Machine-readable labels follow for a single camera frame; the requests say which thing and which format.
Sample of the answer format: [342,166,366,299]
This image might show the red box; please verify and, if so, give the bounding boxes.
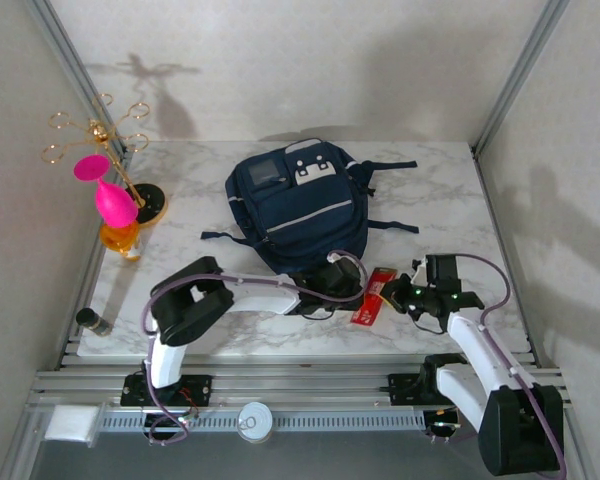
[350,267,397,326]

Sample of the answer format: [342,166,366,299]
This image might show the navy blue student backpack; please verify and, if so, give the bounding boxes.
[200,138,420,276]

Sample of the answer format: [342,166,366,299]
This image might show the silver tin can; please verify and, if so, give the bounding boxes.
[237,402,275,444]

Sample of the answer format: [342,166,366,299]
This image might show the gold cup stand black base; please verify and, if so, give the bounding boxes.
[40,92,169,226]

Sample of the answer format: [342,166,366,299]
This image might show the orange lid bottle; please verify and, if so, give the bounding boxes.
[98,219,144,264]

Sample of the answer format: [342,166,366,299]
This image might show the pink goblet cup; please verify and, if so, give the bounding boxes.
[73,153,140,227]

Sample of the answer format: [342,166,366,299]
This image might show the small black cylinder bottle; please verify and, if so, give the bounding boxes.
[75,308,114,337]

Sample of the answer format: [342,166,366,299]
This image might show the white foam block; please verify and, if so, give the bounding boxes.
[43,405,101,444]

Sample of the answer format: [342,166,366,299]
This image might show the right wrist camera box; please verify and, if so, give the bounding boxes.
[410,257,430,287]

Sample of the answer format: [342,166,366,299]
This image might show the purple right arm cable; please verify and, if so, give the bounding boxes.
[429,252,569,479]

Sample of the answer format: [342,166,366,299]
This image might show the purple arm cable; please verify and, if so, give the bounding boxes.
[429,252,569,479]
[139,248,369,446]

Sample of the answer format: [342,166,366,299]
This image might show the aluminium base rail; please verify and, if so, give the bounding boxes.
[27,352,569,409]

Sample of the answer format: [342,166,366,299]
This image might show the grey slotted cable duct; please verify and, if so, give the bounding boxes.
[97,405,426,434]

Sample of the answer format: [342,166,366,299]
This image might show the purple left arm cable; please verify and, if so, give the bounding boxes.
[139,248,369,446]

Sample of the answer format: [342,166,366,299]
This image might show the aluminium frame post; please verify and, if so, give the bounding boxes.
[0,0,136,480]
[472,0,599,480]

